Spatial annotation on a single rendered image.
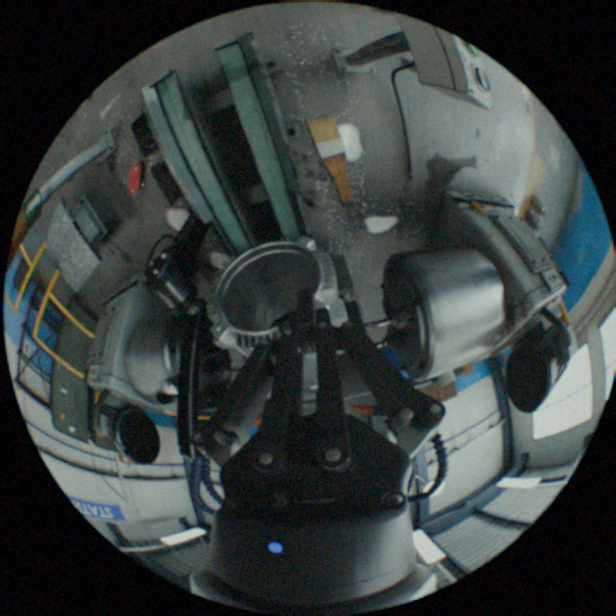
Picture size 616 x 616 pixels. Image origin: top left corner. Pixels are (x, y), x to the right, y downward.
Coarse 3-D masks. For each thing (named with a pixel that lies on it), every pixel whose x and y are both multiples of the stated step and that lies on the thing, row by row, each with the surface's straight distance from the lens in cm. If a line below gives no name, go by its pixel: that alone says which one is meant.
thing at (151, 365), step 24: (168, 312) 46; (144, 336) 47; (168, 336) 40; (144, 360) 45; (168, 360) 40; (216, 360) 51; (144, 384) 49; (168, 384) 41; (216, 384) 50; (168, 408) 54; (216, 408) 50
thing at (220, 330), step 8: (304, 240) 32; (312, 240) 31; (312, 248) 32; (232, 256) 35; (224, 264) 35; (320, 304) 23; (216, 328) 27; (224, 328) 26; (216, 336) 27; (224, 336) 26; (232, 336) 27
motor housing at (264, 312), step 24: (288, 240) 34; (240, 264) 34; (264, 264) 36; (288, 264) 36; (312, 264) 31; (216, 288) 32; (240, 288) 36; (264, 288) 40; (288, 288) 41; (336, 288) 28; (216, 312) 29; (240, 312) 37; (264, 312) 44; (240, 336) 26; (264, 336) 23
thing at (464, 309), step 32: (416, 256) 35; (448, 256) 37; (480, 256) 41; (384, 288) 46; (416, 288) 31; (448, 288) 32; (480, 288) 36; (416, 320) 33; (448, 320) 31; (480, 320) 35; (416, 352) 36; (448, 352) 33; (480, 352) 41
